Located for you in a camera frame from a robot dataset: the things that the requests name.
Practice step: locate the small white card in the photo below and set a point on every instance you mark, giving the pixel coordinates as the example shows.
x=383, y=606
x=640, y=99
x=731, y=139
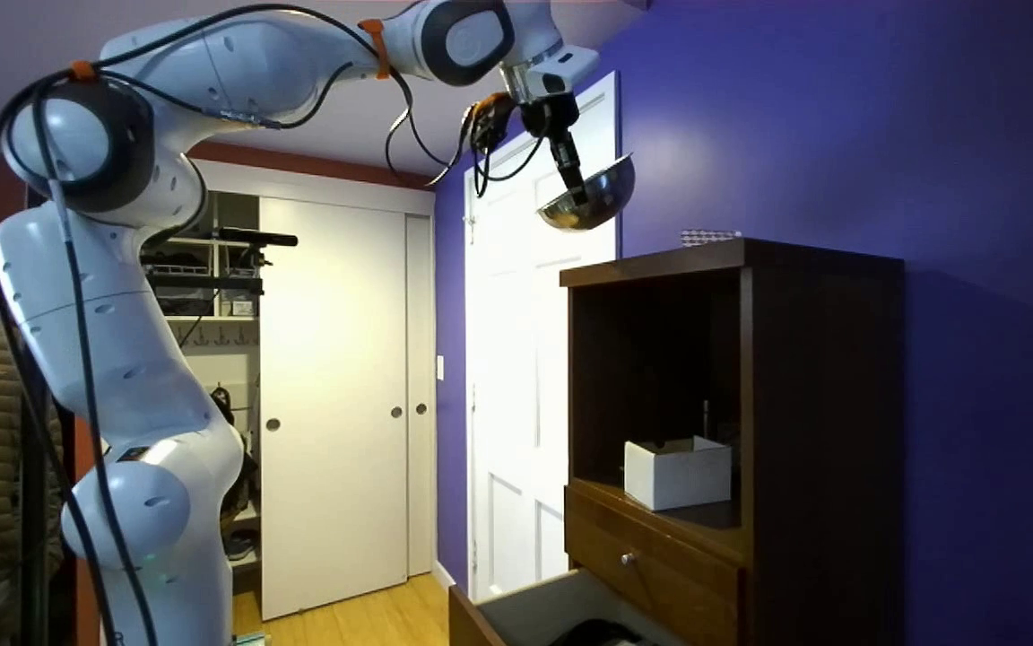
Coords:
x=709, y=240

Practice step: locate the wide white closet door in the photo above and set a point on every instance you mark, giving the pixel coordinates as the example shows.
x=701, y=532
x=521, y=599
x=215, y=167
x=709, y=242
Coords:
x=331, y=406

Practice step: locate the small white light switch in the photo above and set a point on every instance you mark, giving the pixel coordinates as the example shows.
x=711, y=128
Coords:
x=440, y=369

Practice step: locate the dark brown wooden cabinet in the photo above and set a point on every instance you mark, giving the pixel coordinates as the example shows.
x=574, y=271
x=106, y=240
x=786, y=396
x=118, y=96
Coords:
x=826, y=418

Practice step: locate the cluttered closet shelves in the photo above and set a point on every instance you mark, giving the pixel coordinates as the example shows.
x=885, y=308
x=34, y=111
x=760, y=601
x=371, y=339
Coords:
x=222, y=301

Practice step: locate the closed dark wooden drawer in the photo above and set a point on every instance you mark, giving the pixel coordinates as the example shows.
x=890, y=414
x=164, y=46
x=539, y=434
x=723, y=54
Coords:
x=661, y=578

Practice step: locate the white panel door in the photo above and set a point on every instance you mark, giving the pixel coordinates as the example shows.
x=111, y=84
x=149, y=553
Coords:
x=517, y=361

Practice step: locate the silver drawer knob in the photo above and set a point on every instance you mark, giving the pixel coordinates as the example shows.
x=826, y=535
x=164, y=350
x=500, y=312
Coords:
x=628, y=557

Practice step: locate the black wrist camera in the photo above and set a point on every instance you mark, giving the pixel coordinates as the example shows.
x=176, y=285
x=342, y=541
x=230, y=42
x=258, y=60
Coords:
x=491, y=119

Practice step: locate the black rounded item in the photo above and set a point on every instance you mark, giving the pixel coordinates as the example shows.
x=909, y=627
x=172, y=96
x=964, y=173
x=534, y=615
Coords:
x=601, y=633

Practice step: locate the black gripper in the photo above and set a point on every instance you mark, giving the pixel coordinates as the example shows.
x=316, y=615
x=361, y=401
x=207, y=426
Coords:
x=555, y=118

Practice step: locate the narrow white closet door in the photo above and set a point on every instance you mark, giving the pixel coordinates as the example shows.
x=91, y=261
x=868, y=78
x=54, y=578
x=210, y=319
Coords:
x=420, y=396

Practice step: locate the silver metal bowl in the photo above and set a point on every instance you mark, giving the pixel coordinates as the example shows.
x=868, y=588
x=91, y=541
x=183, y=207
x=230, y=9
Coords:
x=594, y=198

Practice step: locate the white cardboard box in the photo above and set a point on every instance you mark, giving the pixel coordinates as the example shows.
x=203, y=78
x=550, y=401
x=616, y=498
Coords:
x=677, y=475

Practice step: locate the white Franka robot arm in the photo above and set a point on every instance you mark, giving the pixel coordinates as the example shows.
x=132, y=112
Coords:
x=122, y=361

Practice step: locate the black tripod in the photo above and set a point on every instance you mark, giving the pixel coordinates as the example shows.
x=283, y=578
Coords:
x=34, y=541

